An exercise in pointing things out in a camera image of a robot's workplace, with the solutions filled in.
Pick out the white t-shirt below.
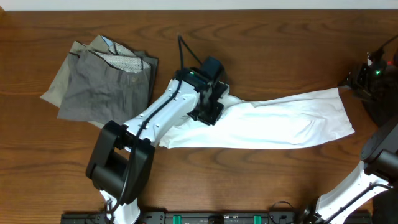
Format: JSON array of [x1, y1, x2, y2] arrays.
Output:
[[159, 88, 354, 149]]

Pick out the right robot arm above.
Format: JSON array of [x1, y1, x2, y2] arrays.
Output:
[[300, 58, 397, 223]]

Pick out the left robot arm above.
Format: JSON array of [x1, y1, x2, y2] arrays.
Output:
[[86, 57, 229, 223]]

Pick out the black garment with red trim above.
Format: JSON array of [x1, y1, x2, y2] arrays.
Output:
[[363, 95, 397, 127]]

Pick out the grey folded shorts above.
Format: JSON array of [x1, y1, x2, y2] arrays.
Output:
[[58, 35, 158, 124]]

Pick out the beige folded garment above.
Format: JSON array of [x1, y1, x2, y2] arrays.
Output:
[[40, 41, 104, 128]]

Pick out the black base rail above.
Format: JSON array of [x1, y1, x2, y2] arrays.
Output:
[[60, 210, 373, 224]]

